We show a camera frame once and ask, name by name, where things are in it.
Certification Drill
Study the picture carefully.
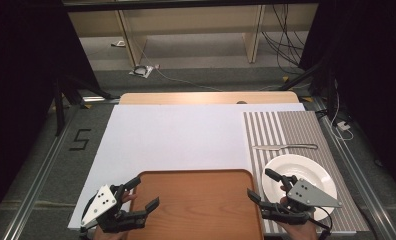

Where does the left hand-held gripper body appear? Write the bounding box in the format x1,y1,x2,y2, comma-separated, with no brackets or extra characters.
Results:
80,184,148,234

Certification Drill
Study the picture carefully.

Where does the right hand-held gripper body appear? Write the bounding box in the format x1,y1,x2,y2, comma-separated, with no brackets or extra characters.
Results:
261,176,343,225

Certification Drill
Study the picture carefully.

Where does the white round plate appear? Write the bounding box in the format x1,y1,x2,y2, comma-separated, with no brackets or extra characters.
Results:
261,153,338,222

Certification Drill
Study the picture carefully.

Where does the brown wooden tray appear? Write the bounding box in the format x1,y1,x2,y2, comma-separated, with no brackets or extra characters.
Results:
127,169,266,240

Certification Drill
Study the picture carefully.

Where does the person's left hand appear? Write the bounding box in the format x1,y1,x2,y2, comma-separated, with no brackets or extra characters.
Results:
92,191,138,240

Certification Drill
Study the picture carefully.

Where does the person's right hand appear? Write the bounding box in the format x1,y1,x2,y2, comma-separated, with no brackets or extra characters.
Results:
278,185,319,240

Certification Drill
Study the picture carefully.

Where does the silver table knife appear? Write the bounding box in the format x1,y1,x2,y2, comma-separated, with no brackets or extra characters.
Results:
252,142,320,151

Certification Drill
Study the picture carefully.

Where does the grey white striped placemat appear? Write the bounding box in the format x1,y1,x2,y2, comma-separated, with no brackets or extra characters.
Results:
242,110,371,235

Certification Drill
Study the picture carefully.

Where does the white board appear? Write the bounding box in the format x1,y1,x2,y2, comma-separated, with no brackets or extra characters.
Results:
67,102,306,232

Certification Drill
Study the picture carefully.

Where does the white power adapter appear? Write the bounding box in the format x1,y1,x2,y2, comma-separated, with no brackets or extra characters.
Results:
335,120,352,132

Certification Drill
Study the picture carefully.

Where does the light wooden table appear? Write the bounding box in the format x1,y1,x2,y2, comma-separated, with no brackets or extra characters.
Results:
118,91,301,106

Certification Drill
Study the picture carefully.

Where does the black metal stand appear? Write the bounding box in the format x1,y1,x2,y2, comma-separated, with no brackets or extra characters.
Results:
278,58,341,116
51,74,121,137

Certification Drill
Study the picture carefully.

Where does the clear plastic bag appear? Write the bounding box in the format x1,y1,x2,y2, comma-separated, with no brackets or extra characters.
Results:
128,63,161,80

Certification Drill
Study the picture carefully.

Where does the black curtain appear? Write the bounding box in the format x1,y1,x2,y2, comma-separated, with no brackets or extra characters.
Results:
298,0,396,203
0,0,102,229

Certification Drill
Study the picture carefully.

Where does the light wooden shelf unit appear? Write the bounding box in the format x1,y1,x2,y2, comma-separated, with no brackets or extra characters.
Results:
67,3,320,67

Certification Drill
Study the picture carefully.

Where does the black metal bar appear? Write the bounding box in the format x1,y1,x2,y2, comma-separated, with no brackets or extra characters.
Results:
61,0,321,12

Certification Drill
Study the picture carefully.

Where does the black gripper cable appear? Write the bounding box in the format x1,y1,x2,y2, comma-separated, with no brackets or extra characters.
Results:
80,194,99,240
306,205,334,240

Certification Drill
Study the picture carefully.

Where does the aluminium floor rail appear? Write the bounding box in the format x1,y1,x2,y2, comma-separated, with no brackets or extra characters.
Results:
1,108,79,240
313,99,396,240

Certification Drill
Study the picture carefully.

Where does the white adapter cable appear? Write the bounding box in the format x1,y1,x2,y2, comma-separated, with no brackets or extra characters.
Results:
328,79,354,142

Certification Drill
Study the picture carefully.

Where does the thin white floor cable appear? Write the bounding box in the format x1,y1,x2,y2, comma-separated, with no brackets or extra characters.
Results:
137,41,224,93

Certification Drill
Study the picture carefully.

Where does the bundle of black cables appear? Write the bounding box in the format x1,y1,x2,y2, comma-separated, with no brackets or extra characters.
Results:
261,3,308,68

